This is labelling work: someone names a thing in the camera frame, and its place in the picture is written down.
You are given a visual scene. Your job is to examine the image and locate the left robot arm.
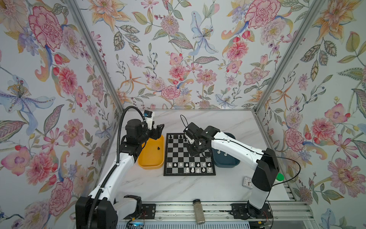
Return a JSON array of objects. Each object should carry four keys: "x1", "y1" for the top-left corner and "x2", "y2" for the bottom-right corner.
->
[{"x1": 75, "y1": 118, "x2": 165, "y2": 229}]

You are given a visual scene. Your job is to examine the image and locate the white bottle green cap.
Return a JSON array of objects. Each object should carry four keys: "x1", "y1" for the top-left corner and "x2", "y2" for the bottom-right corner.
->
[{"x1": 276, "y1": 173, "x2": 285, "y2": 182}]

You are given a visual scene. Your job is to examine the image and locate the left black corrugated cable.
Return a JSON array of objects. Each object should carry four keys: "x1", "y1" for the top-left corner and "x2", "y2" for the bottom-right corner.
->
[{"x1": 85, "y1": 105, "x2": 146, "y2": 229}]

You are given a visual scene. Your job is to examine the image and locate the white chess pieces row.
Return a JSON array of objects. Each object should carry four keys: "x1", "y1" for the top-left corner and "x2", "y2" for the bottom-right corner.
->
[{"x1": 165, "y1": 162, "x2": 215, "y2": 176}]

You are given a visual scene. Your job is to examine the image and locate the black white chess board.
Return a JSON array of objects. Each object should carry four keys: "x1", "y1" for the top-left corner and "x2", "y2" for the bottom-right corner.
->
[{"x1": 164, "y1": 133, "x2": 216, "y2": 177}]

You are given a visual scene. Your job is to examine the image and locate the small white alarm clock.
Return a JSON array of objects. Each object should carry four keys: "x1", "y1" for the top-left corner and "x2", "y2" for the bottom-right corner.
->
[{"x1": 242, "y1": 177, "x2": 253, "y2": 189}]

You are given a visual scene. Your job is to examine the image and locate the right thin black cable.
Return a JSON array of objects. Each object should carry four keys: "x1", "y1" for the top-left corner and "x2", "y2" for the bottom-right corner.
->
[{"x1": 180, "y1": 114, "x2": 301, "y2": 187}]

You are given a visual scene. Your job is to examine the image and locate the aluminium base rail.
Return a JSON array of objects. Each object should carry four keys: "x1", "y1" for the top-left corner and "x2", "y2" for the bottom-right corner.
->
[{"x1": 138, "y1": 201, "x2": 314, "y2": 221}]

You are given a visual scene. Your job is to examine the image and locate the teal plastic tray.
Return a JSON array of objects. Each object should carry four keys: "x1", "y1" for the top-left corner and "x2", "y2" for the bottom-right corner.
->
[{"x1": 212, "y1": 149, "x2": 240, "y2": 169}]

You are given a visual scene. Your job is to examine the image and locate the glass spice jar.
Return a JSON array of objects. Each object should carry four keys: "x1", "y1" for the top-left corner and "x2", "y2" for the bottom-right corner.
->
[{"x1": 193, "y1": 199, "x2": 205, "y2": 225}]

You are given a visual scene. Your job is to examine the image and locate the black chess pieces row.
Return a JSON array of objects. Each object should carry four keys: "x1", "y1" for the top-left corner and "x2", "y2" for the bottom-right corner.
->
[{"x1": 168, "y1": 134, "x2": 188, "y2": 143}]

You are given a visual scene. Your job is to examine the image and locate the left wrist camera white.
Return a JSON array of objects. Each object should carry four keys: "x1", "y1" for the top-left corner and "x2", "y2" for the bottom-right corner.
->
[{"x1": 144, "y1": 110, "x2": 154, "y2": 130}]

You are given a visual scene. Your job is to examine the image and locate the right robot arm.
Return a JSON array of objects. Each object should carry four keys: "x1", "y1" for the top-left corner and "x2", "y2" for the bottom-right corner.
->
[{"x1": 184, "y1": 123, "x2": 279, "y2": 210}]

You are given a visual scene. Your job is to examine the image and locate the yellow plastic tray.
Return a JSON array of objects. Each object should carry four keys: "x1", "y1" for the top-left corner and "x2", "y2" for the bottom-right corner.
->
[{"x1": 138, "y1": 135, "x2": 165, "y2": 169}]

